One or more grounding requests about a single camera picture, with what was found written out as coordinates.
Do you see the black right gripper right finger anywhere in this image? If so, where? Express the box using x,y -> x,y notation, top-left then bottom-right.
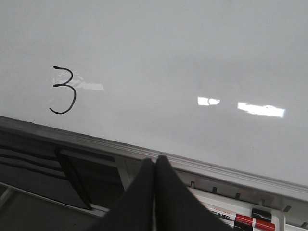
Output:
154,155 -> 231,231

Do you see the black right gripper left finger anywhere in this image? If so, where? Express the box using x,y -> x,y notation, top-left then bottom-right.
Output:
88,158 -> 154,231

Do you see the red capped whiteboard marker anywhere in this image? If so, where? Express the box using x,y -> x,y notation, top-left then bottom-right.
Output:
205,203 -> 275,231

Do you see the black capped whiteboard marker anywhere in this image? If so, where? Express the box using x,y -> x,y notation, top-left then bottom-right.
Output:
251,208 -> 272,223

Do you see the white marker tray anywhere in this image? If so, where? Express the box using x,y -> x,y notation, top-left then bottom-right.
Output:
190,189 -> 308,231

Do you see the white whiteboard with aluminium frame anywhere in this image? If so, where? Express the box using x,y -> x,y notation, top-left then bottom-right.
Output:
0,0 -> 308,201

